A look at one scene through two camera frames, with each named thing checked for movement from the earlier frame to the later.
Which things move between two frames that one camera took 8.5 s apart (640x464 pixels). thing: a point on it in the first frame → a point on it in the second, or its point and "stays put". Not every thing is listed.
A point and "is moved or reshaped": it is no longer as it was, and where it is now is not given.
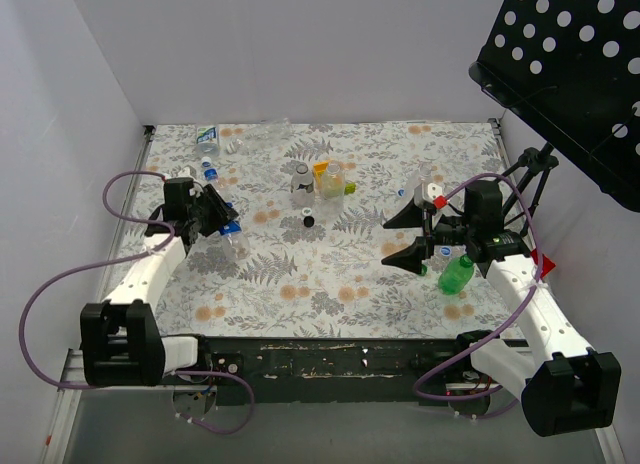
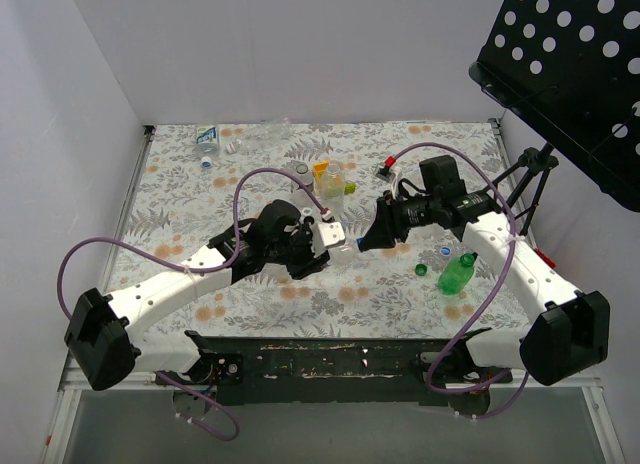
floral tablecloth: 304,258 stays put
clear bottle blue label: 233,239 is moved or reshaped
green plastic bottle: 455,275 stays put
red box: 547,264 stays put
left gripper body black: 211,210 → 304,247
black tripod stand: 532,162 stays put
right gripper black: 428,232 → 390,223
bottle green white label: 207,140 stays put
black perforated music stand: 566,57 stays put
